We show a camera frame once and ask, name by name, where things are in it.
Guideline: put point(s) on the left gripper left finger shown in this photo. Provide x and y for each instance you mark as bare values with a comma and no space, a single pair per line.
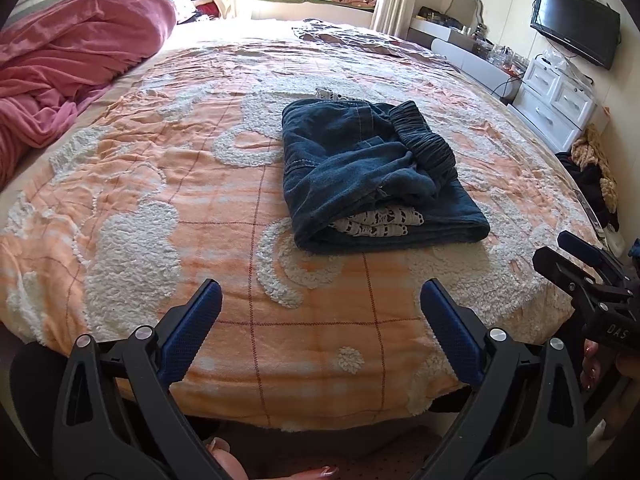
116,418

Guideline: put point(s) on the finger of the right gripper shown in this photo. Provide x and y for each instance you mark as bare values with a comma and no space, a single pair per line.
582,250
564,274

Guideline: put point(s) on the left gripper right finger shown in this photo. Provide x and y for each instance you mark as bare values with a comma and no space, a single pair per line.
523,418

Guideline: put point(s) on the blue denim lace-trimmed pants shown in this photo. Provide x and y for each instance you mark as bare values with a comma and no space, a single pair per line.
370,177

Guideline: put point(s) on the person's hand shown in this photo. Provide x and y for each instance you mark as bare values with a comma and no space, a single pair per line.
220,450

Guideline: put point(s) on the tan and black clothes heap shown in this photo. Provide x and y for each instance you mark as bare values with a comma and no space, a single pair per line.
586,162

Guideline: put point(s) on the white drawer cabinet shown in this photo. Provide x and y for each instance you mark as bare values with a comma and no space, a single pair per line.
557,107

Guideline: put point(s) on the white low desk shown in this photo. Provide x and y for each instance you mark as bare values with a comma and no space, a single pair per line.
457,49

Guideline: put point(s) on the vanity mirror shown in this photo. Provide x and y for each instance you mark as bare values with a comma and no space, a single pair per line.
468,13

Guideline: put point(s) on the orange white bunny bedspread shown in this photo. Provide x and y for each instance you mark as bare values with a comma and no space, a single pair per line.
175,176

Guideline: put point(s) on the pink crumpled blanket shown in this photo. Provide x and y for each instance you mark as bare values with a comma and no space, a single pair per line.
55,63

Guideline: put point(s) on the clothes pile beside bed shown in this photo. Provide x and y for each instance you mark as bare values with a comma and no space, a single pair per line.
189,11

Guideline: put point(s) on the black wall-mounted television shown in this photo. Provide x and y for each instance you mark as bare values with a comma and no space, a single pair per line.
588,28

